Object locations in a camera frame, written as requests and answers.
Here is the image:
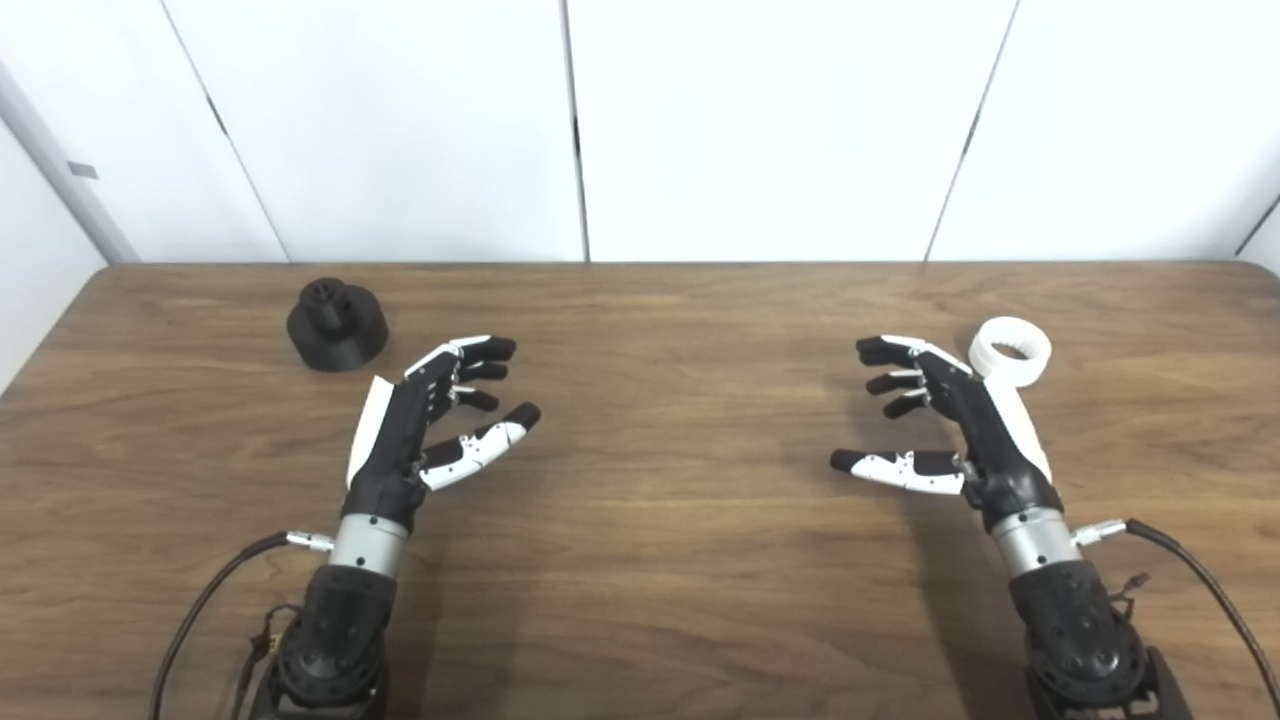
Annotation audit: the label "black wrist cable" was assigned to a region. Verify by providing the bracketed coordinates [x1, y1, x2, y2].
[1072, 517, 1280, 701]
[150, 531, 336, 720]

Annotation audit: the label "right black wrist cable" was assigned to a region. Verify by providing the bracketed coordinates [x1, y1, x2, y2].
[1072, 517, 1280, 701]

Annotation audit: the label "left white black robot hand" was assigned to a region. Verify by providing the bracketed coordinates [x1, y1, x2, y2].
[343, 335, 542, 533]

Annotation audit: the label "thin right arm wires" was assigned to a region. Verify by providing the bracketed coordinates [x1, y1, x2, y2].
[1105, 572, 1151, 626]

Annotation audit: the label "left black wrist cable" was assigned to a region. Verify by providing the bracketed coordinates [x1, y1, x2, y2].
[150, 531, 336, 720]

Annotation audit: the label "round black plastic part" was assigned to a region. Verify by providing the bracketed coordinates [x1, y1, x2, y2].
[286, 277, 389, 373]

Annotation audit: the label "thin arm wires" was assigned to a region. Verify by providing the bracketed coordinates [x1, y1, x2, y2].
[232, 603, 303, 720]
[1105, 572, 1151, 626]

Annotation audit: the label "white toothed plastic ring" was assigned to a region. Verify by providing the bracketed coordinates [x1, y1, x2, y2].
[968, 317, 1053, 387]

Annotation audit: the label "thin left arm wires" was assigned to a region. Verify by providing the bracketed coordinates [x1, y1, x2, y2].
[232, 603, 303, 720]

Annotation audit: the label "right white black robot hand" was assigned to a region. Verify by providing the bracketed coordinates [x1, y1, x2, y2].
[830, 335, 1064, 531]

